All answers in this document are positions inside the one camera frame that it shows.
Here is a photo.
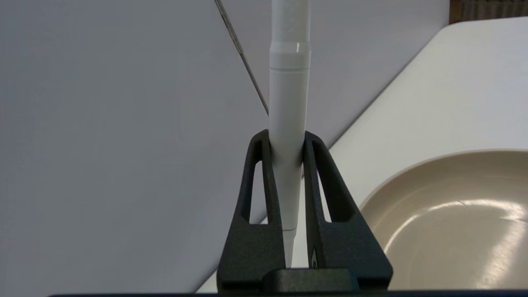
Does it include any white marker with black caps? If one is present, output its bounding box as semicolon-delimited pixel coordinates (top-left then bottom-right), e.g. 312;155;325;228
268;0;312;269

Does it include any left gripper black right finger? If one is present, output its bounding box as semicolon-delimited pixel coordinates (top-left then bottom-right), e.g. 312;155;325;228
303;131;394;291

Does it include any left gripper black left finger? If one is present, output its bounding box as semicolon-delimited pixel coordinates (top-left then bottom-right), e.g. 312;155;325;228
217;129;286;293

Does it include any beige round plate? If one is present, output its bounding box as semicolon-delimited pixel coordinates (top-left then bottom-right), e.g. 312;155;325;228
360;149;528;290

